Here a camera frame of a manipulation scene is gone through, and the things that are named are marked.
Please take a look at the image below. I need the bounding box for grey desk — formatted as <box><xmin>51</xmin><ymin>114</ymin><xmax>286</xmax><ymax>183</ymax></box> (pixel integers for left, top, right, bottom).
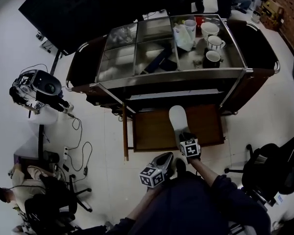
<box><xmin>13</xmin><ymin>123</ymin><xmax>53</xmax><ymax>172</ymax></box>

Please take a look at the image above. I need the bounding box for clear plastic bag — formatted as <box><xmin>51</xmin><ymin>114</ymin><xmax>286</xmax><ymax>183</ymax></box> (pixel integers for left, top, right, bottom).
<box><xmin>109</xmin><ymin>25</ymin><xmax>136</xmax><ymax>44</ymax></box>

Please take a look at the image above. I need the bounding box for brown wooden bar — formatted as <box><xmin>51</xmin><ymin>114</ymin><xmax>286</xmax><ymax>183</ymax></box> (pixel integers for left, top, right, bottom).
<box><xmin>122</xmin><ymin>101</ymin><xmax>130</xmax><ymax>162</ymax></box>

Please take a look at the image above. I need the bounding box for dark blue long box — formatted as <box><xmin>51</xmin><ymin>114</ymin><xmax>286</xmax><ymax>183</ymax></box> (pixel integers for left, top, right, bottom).
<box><xmin>144</xmin><ymin>47</ymin><xmax>172</xmax><ymax>74</ymax></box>

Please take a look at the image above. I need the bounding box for white striped mug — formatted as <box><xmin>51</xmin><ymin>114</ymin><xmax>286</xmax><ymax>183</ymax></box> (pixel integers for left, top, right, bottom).
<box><xmin>206</xmin><ymin>35</ymin><xmax>226</xmax><ymax>51</ymax></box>

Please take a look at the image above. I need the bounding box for black office chair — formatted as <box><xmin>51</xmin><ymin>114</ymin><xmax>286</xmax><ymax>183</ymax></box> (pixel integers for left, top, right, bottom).
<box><xmin>24</xmin><ymin>174</ymin><xmax>93</xmax><ymax>234</ymax></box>
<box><xmin>224</xmin><ymin>130</ymin><xmax>294</xmax><ymax>207</ymax></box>

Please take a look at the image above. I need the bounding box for small white bin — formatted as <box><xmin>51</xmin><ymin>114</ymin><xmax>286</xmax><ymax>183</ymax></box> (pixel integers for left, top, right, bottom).
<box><xmin>251</xmin><ymin>10</ymin><xmax>262</xmax><ymax>24</ymax></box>

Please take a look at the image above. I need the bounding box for metal glass-top shelf cart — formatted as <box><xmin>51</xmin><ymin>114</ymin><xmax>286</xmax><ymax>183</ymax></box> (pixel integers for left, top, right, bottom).
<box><xmin>65</xmin><ymin>13</ymin><xmax>281</xmax><ymax>162</ymax></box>

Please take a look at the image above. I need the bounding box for black mug white inside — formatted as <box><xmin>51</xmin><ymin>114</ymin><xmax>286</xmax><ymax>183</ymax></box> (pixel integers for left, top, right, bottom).
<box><xmin>202</xmin><ymin>50</ymin><xmax>223</xmax><ymax>69</ymax></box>

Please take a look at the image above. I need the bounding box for person's right forearm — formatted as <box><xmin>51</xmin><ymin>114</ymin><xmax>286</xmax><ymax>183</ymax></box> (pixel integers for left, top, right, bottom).
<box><xmin>189</xmin><ymin>157</ymin><xmax>220</xmax><ymax>188</ymax></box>

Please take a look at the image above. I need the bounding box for white plastic bag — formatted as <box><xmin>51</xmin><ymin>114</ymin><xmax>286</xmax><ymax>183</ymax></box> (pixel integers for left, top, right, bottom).
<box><xmin>172</xmin><ymin>23</ymin><xmax>196</xmax><ymax>52</ymax></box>

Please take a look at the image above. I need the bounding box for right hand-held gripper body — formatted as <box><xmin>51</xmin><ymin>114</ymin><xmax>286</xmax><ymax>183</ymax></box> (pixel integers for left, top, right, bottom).
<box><xmin>179</xmin><ymin>137</ymin><xmax>202</xmax><ymax>165</ymax></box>

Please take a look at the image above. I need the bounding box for flat black case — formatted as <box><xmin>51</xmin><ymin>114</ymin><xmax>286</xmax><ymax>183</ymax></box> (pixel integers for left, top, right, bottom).
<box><xmin>159</xmin><ymin>58</ymin><xmax>178</xmax><ymax>72</ymax></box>

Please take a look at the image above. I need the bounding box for black floor cable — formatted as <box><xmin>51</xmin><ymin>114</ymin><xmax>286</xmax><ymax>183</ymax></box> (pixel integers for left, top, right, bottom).
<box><xmin>62</xmin><ymin>113</ymin><xmax>93</xmax><ymax>181</ymax></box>

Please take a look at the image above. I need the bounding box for red container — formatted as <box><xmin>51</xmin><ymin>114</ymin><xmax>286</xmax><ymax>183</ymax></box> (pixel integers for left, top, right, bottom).
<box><xmin>194</xmin><ymin>16</ymin><xmax>207</xmax><ymax>37</ymax></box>

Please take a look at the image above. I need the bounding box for person's left forearm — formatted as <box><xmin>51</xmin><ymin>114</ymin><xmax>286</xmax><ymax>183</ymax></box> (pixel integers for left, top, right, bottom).
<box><xmin>125</xmin><ymin>185</ymin><xmax>164</xmax><ymax>220</ymax></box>

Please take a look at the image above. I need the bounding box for cardboard box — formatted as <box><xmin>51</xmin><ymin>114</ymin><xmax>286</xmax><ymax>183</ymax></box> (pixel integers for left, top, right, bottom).
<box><xmin>260</xmin><ymin>0</ymin><xmax>285</xmax><ymax>26</ymax></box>

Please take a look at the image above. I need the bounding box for person's dark clothing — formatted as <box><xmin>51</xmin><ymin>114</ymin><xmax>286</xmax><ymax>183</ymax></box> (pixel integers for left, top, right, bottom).
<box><xmin>72</xmin><ymin>166</ymin><xmax>272</xmax><ymax>235</ymax></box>

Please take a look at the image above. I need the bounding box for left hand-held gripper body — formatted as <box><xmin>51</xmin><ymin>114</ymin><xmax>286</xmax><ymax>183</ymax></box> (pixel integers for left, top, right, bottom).
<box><xmin>139</xmin><ymin>155</ymin><xmax>175</xmax><ymax>189</ymax></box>

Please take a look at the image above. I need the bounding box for large black screen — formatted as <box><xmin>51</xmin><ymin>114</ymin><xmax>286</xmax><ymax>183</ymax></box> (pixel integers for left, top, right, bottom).
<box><xmin>18</xmin><ymin>0</ymin><xmax>173</xmax><ymax>56</ymax></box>

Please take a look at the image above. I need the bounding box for white bowl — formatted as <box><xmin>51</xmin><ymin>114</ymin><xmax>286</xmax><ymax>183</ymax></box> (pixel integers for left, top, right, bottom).
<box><xmin>200</xmin><ymin>22</ymin><xmax>221</xmax><ymax>40</ymax></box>

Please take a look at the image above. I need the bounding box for brown wooden surface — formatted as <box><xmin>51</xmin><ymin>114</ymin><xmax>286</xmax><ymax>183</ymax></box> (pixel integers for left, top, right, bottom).
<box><xmin>132</xmin><ymin>103</ymin><xmax>225</xmax><ymax>153</ymax></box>

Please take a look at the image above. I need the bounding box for black screen stand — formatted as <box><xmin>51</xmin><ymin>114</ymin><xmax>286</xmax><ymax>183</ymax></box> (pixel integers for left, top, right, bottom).
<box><xmin>49</xmin><ymin>49</ymin><xmax>62</xmax><ymax>76</ymax></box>

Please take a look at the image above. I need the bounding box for tall white cup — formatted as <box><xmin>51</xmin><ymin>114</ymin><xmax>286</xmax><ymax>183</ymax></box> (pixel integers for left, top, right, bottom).
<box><xmin>183</xmin><ymin>19</ymin><xmax>197</xmax><ymax>42</ymax></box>

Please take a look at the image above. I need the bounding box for black bag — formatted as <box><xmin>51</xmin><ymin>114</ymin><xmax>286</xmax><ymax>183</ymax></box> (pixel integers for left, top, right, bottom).
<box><xmin>271</xmin><ymin>217</ymin><xmax>294</xmax><ymax>235</ymax></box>

